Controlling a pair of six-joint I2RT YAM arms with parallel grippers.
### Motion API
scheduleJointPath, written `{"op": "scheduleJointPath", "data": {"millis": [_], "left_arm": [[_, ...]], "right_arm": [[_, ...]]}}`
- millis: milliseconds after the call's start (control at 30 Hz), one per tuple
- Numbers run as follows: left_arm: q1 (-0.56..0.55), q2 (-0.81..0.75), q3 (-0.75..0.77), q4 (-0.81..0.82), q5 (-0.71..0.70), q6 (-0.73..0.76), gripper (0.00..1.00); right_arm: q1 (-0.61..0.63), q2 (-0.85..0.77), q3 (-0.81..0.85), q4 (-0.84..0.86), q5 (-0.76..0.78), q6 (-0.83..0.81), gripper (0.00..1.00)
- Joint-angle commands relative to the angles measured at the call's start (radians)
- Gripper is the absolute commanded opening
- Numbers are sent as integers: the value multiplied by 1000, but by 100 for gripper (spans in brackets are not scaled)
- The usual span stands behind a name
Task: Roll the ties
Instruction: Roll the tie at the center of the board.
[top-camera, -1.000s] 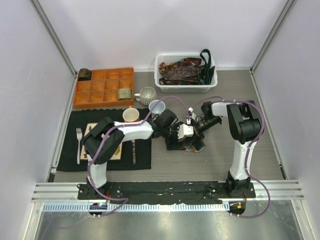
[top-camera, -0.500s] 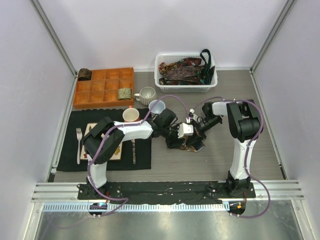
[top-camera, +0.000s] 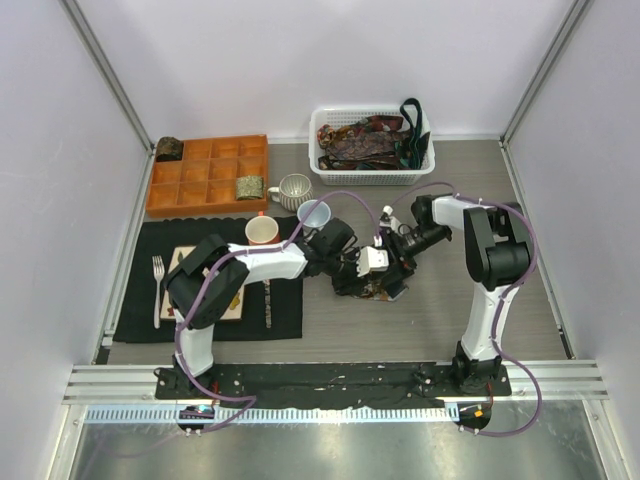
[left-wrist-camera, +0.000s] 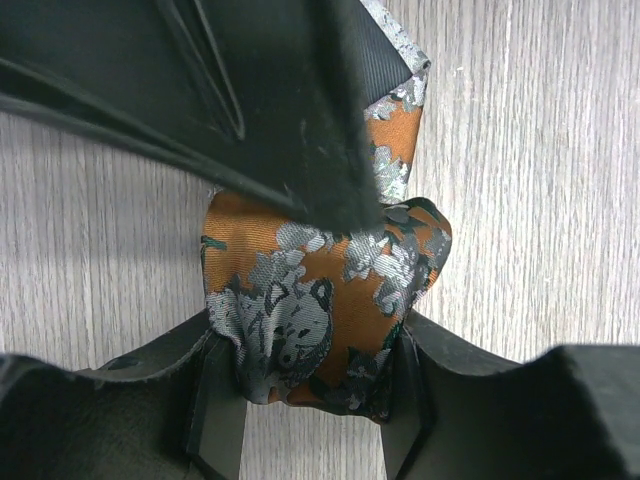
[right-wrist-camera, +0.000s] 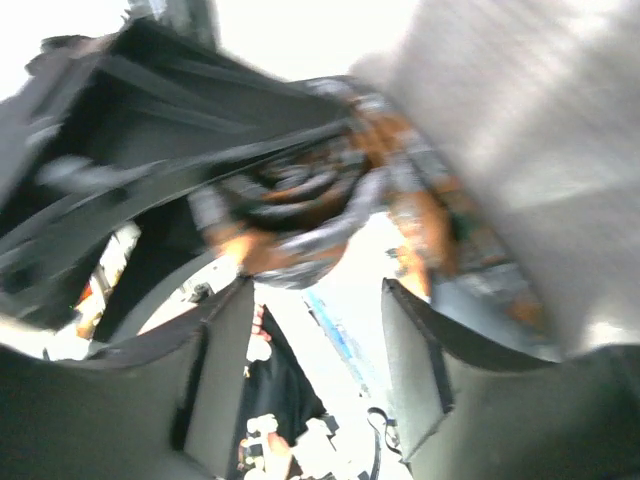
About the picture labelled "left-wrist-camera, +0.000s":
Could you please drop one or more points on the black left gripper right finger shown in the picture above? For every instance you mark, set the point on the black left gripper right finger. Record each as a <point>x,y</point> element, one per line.
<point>461,412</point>

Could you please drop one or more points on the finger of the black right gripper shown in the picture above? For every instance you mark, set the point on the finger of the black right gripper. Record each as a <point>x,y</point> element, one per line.
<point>265,98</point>

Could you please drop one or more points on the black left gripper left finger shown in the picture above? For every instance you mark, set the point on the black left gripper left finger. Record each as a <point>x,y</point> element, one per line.
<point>167,410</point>

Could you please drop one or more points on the orange grey floral tie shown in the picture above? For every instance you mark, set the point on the orange grey floral tie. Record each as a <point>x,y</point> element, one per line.
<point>313,316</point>

